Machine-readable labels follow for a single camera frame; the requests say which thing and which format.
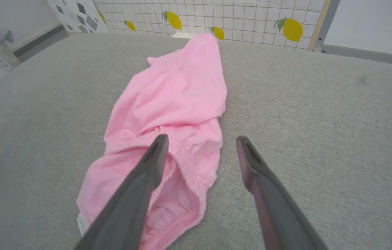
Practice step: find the pink garment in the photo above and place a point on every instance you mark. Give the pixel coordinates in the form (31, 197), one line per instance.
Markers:
(175, 93)

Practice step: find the white panel with grey shapes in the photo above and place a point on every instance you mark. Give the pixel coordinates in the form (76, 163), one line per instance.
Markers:
(78, 14)

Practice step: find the grey fabric sofa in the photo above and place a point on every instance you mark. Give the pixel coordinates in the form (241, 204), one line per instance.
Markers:
(321, 121)

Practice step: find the lemon print grid curtain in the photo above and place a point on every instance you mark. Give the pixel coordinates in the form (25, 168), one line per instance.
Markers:
(244, 17)

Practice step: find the wooden post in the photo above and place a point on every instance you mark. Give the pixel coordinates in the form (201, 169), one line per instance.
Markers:
(319, 24)

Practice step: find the light blue cloth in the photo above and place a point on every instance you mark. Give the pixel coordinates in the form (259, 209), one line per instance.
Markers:
(3, 35)

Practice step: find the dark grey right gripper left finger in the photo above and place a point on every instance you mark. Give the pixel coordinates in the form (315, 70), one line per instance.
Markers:
(130, 208)

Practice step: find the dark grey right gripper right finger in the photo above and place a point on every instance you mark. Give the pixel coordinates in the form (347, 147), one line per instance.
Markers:
(279, 215)

